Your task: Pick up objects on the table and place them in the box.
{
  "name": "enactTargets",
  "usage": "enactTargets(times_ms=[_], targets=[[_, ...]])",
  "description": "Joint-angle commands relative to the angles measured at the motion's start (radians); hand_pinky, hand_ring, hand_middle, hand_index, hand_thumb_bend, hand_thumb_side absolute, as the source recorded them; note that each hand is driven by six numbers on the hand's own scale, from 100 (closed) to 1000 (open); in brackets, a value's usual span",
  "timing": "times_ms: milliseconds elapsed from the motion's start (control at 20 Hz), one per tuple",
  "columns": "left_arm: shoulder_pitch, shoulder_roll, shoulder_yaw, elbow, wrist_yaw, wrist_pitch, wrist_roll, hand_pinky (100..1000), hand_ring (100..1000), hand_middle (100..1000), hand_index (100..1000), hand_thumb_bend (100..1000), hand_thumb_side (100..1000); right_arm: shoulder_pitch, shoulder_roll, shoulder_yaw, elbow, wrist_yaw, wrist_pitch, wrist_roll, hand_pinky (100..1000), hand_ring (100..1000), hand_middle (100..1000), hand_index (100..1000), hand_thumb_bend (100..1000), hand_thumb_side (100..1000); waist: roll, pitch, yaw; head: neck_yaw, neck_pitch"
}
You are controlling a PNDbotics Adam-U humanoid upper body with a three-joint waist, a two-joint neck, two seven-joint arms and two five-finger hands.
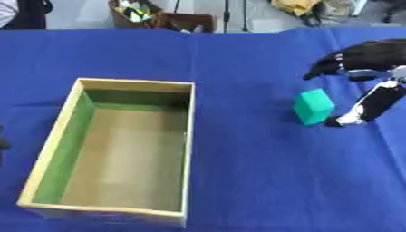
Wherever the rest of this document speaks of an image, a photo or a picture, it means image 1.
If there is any brown box with items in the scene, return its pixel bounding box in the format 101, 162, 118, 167
106, 0, 219, 34

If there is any yellow bag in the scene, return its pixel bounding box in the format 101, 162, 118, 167
267, 0, 327, 26

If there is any person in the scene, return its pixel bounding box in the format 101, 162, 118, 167
0, 0, 56, 30

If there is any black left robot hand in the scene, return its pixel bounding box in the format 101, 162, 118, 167
0, 125, 13, 167

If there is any tan cardboard box green inside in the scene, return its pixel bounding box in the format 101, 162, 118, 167
15, 77, 197, 229

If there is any green rectangular block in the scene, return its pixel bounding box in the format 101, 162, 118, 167
292, 88, 336, 126

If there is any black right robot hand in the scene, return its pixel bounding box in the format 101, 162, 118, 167
301, 38, 406, 128

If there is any black tripod stand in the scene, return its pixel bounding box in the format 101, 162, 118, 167
220, 0, 253, 34

